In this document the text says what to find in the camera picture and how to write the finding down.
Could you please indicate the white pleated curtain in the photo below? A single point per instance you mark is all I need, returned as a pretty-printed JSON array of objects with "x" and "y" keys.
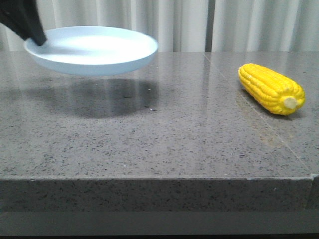
[{"x": 198, "y": 25}]

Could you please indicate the light blue round plate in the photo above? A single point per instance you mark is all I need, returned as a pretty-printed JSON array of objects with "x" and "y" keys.
[{"x": 93, "y": 50}]

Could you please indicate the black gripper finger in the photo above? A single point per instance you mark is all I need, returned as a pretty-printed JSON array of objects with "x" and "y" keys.
[{"x": 21, "y": 16}]

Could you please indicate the yellow corn cob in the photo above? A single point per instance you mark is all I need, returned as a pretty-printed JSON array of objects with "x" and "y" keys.
[{"x": 277, "y": 93}]

